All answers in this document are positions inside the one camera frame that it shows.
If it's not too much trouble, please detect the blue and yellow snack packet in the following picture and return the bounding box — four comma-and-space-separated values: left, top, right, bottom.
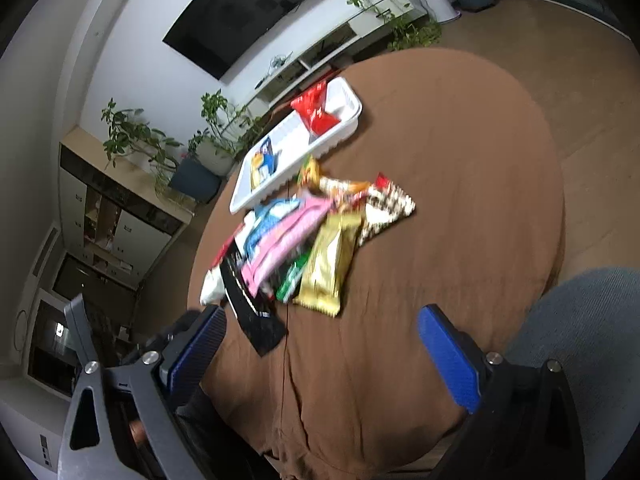
249, 138, 279, 192

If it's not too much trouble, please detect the plain white snack packet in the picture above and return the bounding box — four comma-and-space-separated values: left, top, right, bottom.
200, 265, 231, 307

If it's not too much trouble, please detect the gold snack packet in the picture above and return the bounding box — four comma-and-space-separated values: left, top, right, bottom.
292, 212, 362, 317

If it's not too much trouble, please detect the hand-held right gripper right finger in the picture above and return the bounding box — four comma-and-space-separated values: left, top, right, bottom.
416, 304, 586, 480

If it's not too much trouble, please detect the red and white snack packet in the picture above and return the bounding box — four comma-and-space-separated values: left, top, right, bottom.
212, 211, 251, 268

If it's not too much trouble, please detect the white television cabinet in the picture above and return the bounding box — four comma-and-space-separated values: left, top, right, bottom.
252, 0, 428, 106

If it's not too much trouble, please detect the black snack packet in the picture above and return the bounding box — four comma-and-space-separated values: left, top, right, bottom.
220, 240, 288, 357

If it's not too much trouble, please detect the white plastic tray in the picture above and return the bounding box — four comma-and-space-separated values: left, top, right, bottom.
229, 77, 363, 216

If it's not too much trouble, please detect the black wall television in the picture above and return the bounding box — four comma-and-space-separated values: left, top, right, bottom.
162, 0, 330, 81

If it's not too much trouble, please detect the brown checkered snack packet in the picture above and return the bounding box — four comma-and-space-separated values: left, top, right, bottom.
356, 172, 417, 248

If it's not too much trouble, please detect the pink snack packet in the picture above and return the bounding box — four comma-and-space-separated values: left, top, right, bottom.
240, 196, 335, 295

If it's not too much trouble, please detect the orange and green snack packet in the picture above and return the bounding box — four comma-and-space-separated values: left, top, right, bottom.
298, 156, 322, 191

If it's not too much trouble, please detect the grey upholstered chair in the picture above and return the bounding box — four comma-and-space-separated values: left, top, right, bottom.
500, 267, 640, 480

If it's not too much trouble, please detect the plant in small white pot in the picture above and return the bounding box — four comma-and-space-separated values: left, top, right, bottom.
187, 89, 266, 177

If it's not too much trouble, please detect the blue and white snack packet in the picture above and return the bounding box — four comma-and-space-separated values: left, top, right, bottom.
243, 197, 306, 261

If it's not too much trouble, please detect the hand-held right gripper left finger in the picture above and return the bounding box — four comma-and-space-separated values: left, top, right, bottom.
57, 294, 228, 480

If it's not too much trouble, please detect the green nut packet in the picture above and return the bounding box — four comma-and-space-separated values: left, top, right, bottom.
275, 255, 312, 305

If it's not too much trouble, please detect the long white snack packet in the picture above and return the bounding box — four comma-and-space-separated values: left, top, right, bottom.
317, 176, 372, 211

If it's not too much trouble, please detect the wooden storage cabinet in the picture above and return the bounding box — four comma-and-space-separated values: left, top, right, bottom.
57, 127, 193, 291

